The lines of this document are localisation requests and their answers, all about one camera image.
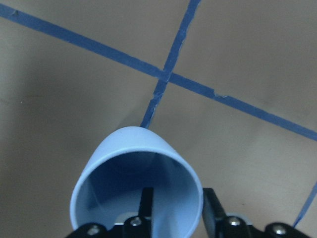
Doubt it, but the light blue plastic cup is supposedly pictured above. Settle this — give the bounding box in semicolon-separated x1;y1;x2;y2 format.
70;126;203;238

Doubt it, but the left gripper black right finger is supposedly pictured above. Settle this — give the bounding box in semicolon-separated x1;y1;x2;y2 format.
202;188;226;238

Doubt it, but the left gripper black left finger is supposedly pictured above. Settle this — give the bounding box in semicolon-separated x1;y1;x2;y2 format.
138;187;154;238

